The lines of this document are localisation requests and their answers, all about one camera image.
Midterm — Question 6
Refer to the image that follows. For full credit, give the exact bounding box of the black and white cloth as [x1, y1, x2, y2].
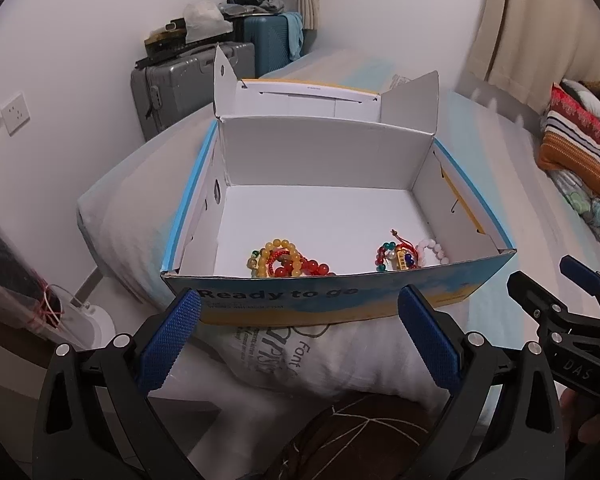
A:
[561, 79, 600, 122]

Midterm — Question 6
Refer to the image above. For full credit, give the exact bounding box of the multicolour bead bracelet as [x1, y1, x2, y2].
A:
[376, 241, 397, 273]

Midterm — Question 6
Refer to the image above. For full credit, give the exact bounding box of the blue suitcase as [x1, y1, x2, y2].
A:
[242, 11, 303, 80]

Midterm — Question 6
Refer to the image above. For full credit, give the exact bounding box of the white appliance base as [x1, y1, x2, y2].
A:
[42, 284, 117, 353]

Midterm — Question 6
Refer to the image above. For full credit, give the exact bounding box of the white printed pillow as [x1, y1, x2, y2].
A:
[200, 305, 453, 413]

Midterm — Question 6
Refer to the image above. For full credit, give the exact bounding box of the floral quilt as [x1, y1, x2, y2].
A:
[552, 169, 600, 263]

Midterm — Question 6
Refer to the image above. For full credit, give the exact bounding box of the yellow bead bracelet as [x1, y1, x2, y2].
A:
[257, 238, 303, 278]

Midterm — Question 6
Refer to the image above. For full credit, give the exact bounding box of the clear plastic bag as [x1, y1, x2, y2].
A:
[0, 107, 61, 333]

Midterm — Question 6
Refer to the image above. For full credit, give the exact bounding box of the grey suitcase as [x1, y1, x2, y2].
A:
[130, 41, 257, 142]

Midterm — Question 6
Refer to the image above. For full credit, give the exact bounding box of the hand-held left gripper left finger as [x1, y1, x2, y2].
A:
[32, 287, 203, 480]

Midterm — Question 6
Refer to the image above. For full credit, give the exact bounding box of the pale pink bead bracelet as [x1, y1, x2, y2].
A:
[414, 238, 452, 267]

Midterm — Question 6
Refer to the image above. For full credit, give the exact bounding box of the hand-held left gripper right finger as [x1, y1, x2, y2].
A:
[397, 284, 566, 480]

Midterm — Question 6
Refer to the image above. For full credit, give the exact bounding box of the wide beige curtain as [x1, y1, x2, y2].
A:
[467, 0, 600, 93]

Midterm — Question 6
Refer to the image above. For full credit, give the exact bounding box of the white cardboard box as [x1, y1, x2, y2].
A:
[160, 42, 518, 328]

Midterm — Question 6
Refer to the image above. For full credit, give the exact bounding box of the red bead bracelet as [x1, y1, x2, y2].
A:
[274, 255, 337, 278]

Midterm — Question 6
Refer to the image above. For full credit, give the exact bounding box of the striped folded blanket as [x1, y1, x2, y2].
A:
[536, 82, 600, 188]

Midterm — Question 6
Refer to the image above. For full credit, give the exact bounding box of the light blue cloth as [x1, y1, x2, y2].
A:
[281, 11, 307, 62]

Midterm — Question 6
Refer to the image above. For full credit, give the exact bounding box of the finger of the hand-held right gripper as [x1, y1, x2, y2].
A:
[506, 270, 590, 333]
[559, 255, 600, 311]

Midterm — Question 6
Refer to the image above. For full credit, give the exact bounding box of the bed with striped sheet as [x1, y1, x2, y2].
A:
[76, 50, 600, 411]

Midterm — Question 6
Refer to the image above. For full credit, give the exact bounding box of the white wall socket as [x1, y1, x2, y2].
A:
[0, 91, 32, 137]

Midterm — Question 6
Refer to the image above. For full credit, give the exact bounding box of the red yellow coil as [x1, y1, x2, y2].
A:
[247, 247, 293, 278]

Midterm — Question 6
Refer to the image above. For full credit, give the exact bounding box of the white plastic bag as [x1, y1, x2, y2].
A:
[181, 1, 235, 42]

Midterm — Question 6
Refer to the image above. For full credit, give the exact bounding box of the red string bracelet gold charm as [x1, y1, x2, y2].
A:
[390, 229, 417, 273]

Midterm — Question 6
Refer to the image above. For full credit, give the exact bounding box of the dark brown cushion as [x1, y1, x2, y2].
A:
[275, 392, 461, 480]

